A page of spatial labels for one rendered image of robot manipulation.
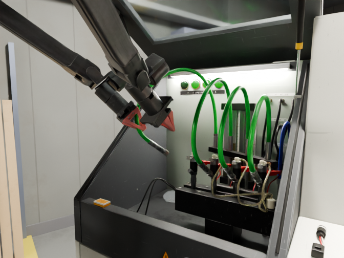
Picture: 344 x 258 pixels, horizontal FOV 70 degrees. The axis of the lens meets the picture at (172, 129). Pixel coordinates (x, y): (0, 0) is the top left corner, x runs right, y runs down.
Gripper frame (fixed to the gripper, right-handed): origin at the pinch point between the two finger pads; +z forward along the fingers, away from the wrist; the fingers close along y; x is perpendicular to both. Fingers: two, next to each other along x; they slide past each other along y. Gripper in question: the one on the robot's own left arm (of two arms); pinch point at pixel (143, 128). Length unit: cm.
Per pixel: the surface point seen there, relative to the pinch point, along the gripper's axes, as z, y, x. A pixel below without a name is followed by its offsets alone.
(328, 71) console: 26, -30, -44
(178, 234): 25.3, -19.1, 17.1
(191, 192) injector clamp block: 27.7, -0.3, 4.3
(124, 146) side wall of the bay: 0.3, 21.4, 7.3
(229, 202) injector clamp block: 35.7, -10.7, -0.3
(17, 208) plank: -24, 150, 94
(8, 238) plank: -11, 146, 113
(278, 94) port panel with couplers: 29, -2, -47
